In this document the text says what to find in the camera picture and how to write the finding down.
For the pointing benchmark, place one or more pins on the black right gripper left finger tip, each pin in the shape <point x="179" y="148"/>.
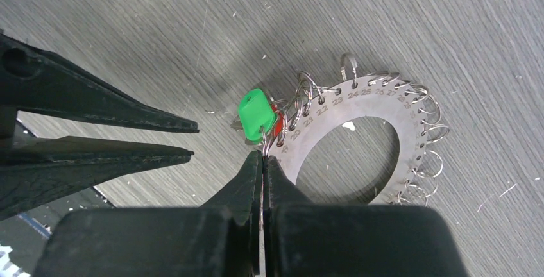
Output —
<point x="218" y="238"/>

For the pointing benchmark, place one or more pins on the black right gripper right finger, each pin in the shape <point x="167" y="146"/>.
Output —
<point x="302" y="238"/>

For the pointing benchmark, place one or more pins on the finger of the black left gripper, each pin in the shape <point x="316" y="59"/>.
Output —
<point x="44" y="170"/>
<point x="43" y="82"/>

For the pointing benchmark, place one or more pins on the silver key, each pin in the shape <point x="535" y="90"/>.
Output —
<point x="237" y="127"/>

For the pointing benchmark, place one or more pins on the green key tag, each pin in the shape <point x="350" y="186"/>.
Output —
<point x="255" y="112"/>

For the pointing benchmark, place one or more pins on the red key tag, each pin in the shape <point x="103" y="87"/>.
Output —
<point x="279" y="124"/>

